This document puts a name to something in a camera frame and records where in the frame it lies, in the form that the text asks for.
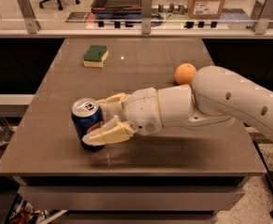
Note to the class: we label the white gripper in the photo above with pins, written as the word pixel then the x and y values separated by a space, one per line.
pixel 143 109

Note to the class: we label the blue pepsi can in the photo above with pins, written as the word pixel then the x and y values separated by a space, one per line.
pixel 86 116

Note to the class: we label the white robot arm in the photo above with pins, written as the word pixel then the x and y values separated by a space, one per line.
pixel 215 98

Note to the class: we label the green yellow sponge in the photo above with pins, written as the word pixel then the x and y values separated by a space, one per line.
pixel 95 56

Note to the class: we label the orange fruit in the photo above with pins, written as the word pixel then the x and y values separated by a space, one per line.
pixel 184 73

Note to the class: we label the colourful snack bag bin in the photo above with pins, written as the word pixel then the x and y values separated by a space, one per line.
pixel 22 212

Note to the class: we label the cardboard box with label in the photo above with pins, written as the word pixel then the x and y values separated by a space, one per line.
pixel 205 9

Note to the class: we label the left metal glass bracket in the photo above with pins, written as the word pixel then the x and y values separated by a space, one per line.
pixel 31 23

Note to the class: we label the metal glass bracket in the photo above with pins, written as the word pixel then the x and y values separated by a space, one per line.
pixel 261 14
pixel 146 16
pixel 31 23

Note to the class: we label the middle metal glass bracket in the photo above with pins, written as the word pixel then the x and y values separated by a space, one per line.
pixel 146 16

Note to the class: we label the right metal glass bracket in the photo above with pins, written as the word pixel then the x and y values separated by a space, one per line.
pixel 261 14

